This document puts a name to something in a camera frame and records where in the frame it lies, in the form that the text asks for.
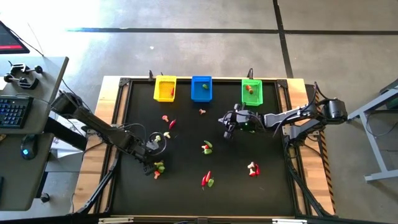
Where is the black aluminium table frame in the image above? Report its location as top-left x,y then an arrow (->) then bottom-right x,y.
93,76 -> 335,224

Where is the black C-clamp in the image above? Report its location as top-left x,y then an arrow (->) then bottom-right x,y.
2,73 -> 40,90
7,60 -> 44,77

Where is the black desk beam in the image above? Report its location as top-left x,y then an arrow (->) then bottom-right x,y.
43,116 -> 90,152

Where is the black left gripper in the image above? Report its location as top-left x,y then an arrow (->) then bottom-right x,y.
136,139 -> 161,177

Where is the black computer mouse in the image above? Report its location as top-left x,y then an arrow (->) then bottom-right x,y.
20,134 -> 39,161

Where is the black backlit keyboard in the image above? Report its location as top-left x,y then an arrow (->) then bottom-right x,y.
0,95 -> 34,129

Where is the yellow plastic basket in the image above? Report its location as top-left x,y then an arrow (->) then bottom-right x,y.
153,75 -> 178,103

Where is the black diagonal support strut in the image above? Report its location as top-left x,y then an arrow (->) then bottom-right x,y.
74,152 -> 121,216
285,149 -> 333,217

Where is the grey desk top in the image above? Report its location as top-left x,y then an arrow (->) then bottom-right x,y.
0,133 -> 55,212
0,56 -> 70,135

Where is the blue plastic basket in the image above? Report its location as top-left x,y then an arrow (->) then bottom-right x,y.
190,75 -> 214,103

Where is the white paper sheet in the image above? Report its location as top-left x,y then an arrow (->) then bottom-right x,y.
46,111 -> 94,174

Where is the silver metal plate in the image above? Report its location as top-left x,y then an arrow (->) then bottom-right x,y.
272,218 -> 308,224
98,217 -> 135,224

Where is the yellow black hazard tape strip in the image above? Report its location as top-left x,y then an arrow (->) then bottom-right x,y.
312,84 -> 336,214

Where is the black computer monitor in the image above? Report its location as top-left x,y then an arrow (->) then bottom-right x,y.
0,20 -> 31,55

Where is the grey metal table frame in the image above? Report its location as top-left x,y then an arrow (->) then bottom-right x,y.
343,79 -> 398,184

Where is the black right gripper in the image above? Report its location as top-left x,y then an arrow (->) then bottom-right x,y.
218,105 -> 265,139

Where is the green plastic basket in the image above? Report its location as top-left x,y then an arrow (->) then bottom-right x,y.
241,78 -> 264,107

